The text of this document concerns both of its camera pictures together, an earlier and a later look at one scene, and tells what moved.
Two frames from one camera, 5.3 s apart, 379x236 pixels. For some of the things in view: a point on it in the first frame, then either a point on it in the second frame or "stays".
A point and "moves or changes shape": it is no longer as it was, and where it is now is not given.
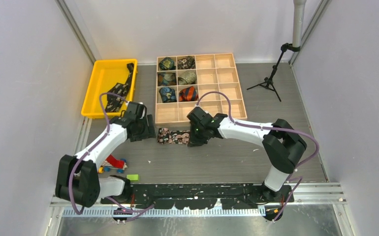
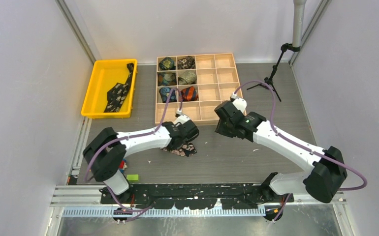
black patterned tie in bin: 114,103 stays
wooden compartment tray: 181,79 stays
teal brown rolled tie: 166,78 stays
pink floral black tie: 165,136 moves or changes shape
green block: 133,177 stays
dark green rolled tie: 167,63 stays
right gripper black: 194,141 to 221,130
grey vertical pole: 299,14 stays
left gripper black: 149,132 to 171,148
